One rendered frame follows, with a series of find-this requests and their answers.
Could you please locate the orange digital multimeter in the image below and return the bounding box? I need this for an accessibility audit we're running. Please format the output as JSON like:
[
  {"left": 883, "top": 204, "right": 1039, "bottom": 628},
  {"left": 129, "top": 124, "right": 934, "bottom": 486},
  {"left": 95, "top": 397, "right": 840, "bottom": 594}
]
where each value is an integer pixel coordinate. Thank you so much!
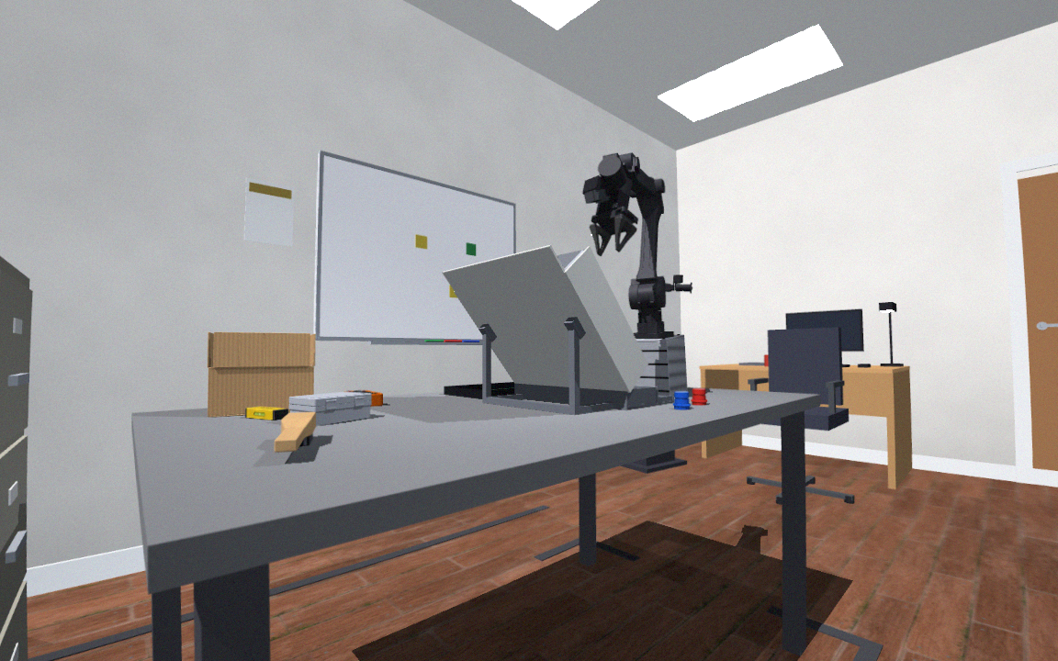
[{"left": 358, "top": 390, "right": 383, "bottom": 407}]

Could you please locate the yellow spirit level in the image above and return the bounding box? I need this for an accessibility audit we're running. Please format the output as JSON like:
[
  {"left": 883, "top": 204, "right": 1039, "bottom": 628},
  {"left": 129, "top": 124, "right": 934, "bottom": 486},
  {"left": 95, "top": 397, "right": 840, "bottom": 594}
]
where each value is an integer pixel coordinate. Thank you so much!
[{"left": 245, "top": 407, "right": 288, "bottom": 420}]

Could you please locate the green tray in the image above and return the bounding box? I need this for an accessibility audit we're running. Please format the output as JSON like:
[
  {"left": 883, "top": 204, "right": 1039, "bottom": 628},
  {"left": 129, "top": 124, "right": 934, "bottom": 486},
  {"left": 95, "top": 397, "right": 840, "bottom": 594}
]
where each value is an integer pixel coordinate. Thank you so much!
[{"left": 444, "top": 382, "right": 514, "bottom": 399}]

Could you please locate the open brown cardboard box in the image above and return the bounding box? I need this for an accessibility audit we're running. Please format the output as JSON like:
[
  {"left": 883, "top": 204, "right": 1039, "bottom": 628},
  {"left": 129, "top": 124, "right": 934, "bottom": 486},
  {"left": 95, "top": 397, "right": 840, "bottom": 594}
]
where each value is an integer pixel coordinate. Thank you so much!
[{"left": 208, "top": 332, "right": 316, "bottom": 418}]

